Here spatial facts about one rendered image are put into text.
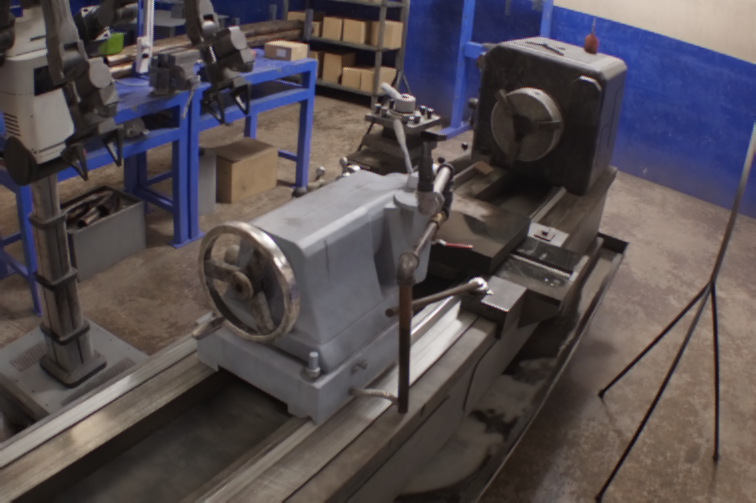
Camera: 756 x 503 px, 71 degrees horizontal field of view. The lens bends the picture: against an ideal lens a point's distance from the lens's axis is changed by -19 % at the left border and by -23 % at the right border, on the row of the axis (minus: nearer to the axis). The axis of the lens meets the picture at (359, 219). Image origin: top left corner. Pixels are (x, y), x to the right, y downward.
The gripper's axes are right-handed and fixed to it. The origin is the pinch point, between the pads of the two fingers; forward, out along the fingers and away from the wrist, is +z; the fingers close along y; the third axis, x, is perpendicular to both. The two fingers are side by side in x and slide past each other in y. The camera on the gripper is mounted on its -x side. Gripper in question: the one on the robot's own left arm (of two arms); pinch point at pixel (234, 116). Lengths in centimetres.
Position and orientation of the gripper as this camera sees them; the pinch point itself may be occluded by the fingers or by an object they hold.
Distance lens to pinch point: 161.7
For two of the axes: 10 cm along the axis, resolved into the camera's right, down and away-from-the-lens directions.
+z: 3.6, 9.2, 1.7
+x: -8.1, 2.2, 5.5
